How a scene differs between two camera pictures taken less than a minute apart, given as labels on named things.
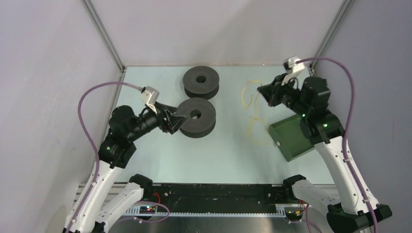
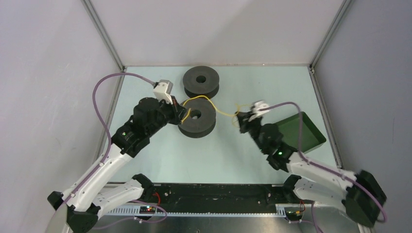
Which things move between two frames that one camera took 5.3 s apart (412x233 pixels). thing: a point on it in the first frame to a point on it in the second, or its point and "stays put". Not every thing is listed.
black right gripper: x=271 y=91 to x=243 y=118
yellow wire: x=253 y=120 to x=212 y=105
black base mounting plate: x=191 y=197 stays put
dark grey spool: x=201 y=82 stays put
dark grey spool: x=201 y=116 stays put
